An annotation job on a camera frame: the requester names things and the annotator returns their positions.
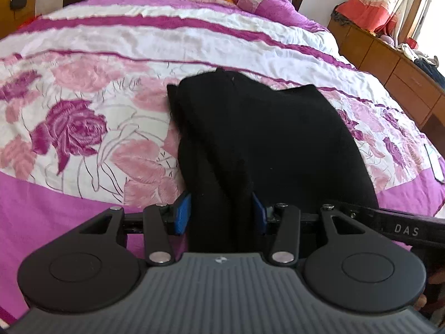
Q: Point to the folded purple patchwork quilt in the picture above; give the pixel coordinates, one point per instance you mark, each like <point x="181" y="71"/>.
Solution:
<point x="271" y="7"/>

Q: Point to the low wooden cabinet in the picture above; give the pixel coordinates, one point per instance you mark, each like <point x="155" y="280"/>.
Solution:
<point x="382" y="59"/>

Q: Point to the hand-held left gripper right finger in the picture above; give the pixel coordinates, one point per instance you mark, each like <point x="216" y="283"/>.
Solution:
<point x="259" y="215"/>

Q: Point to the flat white phone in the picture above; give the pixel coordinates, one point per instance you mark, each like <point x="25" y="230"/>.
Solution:
<point x="436" y="161"/>

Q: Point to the pile of dark clothes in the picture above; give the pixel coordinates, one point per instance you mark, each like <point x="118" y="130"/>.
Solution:
<point x="429" y="66"/>

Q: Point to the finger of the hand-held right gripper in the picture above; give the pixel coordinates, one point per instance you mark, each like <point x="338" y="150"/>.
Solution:
<point x="354" y="210"/>

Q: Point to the window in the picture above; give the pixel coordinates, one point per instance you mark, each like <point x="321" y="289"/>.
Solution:
<point x="433" y="7"/>

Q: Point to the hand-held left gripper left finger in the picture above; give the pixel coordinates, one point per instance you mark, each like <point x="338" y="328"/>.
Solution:
<point x="182" y="214"/>

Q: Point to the person's right hand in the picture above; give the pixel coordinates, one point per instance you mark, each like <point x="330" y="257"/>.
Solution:
<point x="433" y="285"/>

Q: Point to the black button cardigan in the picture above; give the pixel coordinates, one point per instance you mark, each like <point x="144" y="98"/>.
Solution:
<point x="271" y="139"/>

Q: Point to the small white soft object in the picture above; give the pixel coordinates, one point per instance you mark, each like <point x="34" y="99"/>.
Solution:
<point x="406" y="50"/>

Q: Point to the pale pink soft object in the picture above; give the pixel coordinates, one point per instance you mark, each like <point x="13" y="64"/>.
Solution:
<point x="388" y="39"/>

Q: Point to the purple floral bedspread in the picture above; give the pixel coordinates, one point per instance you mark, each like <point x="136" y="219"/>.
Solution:
<point x="104" y="59"/>

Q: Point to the dark fabric bundle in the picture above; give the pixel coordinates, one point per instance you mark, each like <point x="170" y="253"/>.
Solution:
<point x="340" y="16"/>

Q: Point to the orange and cream curtain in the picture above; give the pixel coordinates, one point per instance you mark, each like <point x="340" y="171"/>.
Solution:
<point x="368" y="7"/>

